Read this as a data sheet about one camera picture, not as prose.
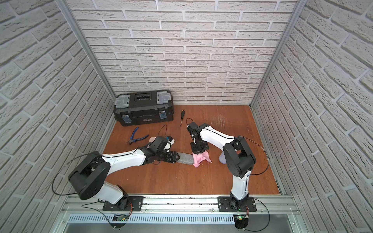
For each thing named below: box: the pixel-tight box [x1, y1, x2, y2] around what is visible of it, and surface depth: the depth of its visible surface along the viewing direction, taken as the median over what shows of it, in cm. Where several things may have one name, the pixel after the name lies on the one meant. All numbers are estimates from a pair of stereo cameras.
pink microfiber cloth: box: [192, 150, 213, 168], surface depth 87 cm
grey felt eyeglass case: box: [176, 151, 195, 165], surface depth 87 cm
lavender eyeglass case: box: [218, 151, 227, 165], surface depth 89 cm
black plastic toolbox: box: [113, 89, 175, 127], surface depth 100 cm
